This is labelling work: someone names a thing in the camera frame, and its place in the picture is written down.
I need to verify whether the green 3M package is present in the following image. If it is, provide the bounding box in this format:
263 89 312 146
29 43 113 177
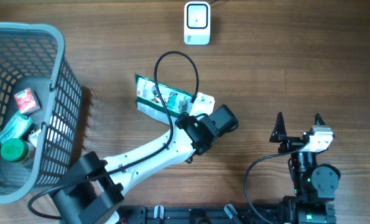
135 74 193 124

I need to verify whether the green lid jar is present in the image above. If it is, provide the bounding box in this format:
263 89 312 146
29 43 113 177
1 138 36 166

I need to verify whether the teal tissue pack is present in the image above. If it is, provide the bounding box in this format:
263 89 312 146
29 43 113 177
0 110 33 145

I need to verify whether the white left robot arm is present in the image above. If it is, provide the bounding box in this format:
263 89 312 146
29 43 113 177
49 105 239 223

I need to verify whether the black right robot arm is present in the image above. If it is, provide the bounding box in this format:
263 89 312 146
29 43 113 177
269 113 341 224

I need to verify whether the white barcode scanner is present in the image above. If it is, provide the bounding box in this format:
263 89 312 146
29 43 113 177
183 1 211 45

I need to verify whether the red small packet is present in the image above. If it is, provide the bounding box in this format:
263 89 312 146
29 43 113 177
14 88 40 115

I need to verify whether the grey plastic basket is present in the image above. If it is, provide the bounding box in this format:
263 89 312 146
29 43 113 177
0 22 82 204

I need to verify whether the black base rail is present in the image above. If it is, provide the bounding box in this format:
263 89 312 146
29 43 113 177
118 205 291 224

